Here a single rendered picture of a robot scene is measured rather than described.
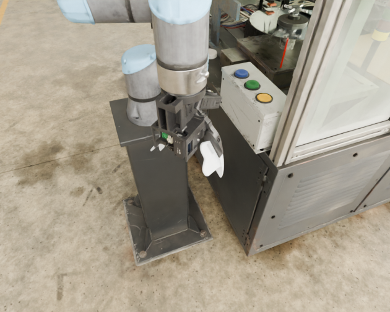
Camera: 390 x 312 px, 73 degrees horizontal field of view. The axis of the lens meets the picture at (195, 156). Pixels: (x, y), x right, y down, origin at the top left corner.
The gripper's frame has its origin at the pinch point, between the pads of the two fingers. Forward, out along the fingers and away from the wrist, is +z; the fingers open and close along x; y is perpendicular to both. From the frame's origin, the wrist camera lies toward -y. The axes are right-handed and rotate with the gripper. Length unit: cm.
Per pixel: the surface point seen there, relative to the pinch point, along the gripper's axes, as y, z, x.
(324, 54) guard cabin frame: -25.7, -17.5, 16.6
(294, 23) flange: -75, -5, 0
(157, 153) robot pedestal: -17.5, 26.8, -25.2
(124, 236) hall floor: -5, 91, -46
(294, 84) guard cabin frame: -25.3, -9.5, 12.7
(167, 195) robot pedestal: -19, 54, -24
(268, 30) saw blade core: -67, -4, -7
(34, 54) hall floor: -118, 91, -271
